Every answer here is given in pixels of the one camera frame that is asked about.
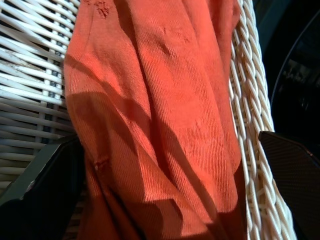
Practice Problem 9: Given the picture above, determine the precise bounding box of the orange garment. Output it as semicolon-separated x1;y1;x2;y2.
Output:
63;0;248;240

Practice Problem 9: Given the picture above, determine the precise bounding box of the pale woven laundry basket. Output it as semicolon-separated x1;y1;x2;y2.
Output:
0;0;301;240

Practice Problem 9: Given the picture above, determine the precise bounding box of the grey front-load washing machine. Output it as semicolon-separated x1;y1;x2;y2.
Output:
249;0;320;151

